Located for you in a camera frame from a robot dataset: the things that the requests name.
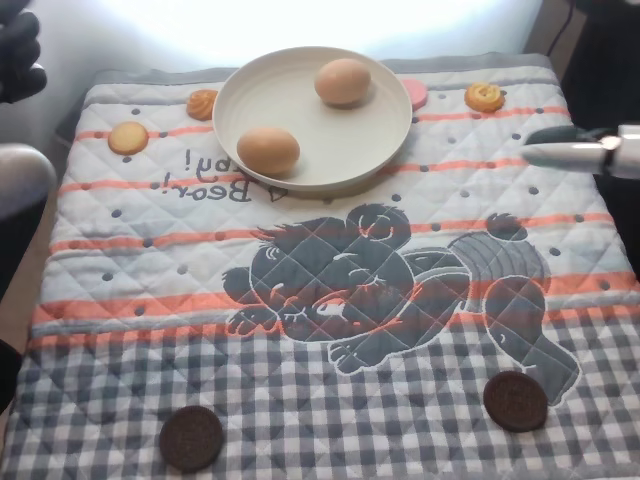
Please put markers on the dark chocolate sandwich cookie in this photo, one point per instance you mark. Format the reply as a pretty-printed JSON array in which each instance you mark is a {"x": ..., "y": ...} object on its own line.
[
  {"x": 191, "y": 438},
  {"x": 515, "y": 401}
]

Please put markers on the round tan biscuit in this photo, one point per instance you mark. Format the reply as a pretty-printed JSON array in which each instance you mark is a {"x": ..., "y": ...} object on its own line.
[{"x": 128, "y": 138}]

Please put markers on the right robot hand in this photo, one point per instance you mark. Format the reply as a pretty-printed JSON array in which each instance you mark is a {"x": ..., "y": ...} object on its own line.
[{"x": 575, "y": 152}]

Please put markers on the swirl butter cookie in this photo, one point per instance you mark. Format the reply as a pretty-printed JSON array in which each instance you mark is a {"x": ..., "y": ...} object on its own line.
[
  {"x": 485, "y": 96},
  {"x": 201, "y": 104}
]

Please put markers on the pink round cookie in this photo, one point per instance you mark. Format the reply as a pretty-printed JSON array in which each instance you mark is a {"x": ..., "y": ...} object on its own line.
[{"x": 416, "y": 93}]

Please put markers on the brown egg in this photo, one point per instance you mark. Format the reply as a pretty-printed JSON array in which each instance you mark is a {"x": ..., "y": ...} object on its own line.
[
  {"x": 343, "y": 81},
  {"x": 267, "y": 151}
]

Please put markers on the cream round plate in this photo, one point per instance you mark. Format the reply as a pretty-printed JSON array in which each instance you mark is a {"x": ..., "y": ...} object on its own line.
[{"x": 330, "y": 140}]

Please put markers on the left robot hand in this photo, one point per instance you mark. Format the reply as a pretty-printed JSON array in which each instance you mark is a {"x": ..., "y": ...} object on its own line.
[{"x": 17, "y": 60}]

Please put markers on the grey quilt with bear print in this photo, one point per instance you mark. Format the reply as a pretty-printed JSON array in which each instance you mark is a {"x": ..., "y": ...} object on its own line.
[{"x": 350, "y": 350}]

